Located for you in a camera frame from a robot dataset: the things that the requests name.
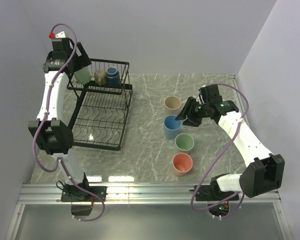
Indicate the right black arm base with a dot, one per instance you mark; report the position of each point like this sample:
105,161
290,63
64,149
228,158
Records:
206,193

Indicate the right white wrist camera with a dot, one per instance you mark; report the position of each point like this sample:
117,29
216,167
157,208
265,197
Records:
203,93

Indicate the dark blue glazed mug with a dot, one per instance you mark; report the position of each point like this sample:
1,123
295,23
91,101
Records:
113,76

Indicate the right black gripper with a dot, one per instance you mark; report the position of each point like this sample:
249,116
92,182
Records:
192,120

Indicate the olive ceramic mug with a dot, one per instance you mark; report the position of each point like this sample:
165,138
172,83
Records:
100,77

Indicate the blue plastic cup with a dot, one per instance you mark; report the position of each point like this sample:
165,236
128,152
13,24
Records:
171,126

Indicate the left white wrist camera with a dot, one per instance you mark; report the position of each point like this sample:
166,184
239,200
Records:
58,35

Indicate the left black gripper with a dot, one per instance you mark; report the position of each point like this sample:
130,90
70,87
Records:
82,60

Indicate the beige plastic cup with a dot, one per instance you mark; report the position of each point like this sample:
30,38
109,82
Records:
172,105

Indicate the small green plastic cup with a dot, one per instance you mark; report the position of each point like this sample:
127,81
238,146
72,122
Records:
83,76

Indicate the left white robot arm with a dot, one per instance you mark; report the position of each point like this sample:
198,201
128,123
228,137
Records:
50,134

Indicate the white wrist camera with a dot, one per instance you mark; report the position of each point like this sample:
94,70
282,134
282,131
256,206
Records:
58,35
203,93

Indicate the large green plastic cup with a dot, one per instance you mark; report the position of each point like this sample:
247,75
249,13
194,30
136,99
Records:
184,143

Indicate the black wire dish rack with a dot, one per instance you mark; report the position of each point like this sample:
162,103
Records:
100,115

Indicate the aluminium mounting rail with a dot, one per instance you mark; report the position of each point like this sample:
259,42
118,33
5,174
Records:
116,193

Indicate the pink plastic cup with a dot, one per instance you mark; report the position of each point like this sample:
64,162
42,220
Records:
182,163

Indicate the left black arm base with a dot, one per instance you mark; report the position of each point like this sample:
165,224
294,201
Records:
73,194

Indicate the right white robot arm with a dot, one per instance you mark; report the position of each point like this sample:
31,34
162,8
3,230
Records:
264,170

